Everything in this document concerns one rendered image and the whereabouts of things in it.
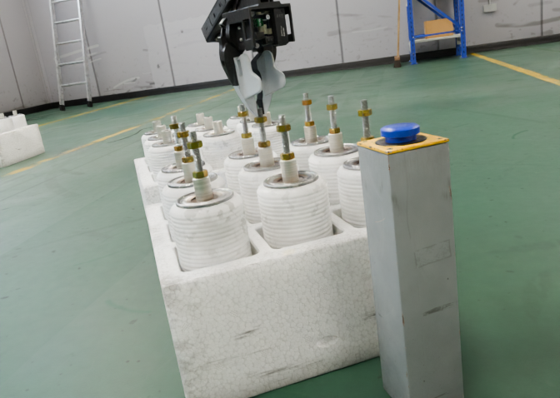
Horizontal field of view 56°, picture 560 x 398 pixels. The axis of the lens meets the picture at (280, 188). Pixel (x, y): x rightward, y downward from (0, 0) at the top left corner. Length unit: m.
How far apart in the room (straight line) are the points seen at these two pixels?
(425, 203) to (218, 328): 0.29
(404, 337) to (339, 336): 0.15
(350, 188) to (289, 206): 0.10
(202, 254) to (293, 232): 0.12
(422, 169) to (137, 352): 0.54
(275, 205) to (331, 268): 0.11
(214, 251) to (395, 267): 0.23
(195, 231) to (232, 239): 0.05
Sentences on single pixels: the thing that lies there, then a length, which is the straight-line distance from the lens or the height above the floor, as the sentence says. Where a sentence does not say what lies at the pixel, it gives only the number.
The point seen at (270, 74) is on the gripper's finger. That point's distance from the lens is 0.80.
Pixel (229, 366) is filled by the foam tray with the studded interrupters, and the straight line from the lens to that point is 0.69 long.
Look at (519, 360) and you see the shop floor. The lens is 0.77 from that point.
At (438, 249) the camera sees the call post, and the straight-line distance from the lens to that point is 0.58.
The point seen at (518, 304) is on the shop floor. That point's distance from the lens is 0.89.
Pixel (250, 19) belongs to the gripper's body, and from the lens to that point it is 0.73.
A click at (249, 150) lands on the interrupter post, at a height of 0.26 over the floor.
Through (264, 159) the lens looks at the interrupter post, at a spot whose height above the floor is 0.26.
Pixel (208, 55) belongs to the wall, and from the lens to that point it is 7.52.
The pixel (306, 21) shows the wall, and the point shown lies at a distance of 7.18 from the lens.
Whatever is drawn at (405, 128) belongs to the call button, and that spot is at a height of 0.33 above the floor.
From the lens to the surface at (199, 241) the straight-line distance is 0.65.
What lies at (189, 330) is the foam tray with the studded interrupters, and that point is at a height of 0.12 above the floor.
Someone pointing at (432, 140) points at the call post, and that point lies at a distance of 0.55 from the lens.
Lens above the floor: 0.43
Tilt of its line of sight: 15 degrees down
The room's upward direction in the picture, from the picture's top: 8 degrees counter-clockwise
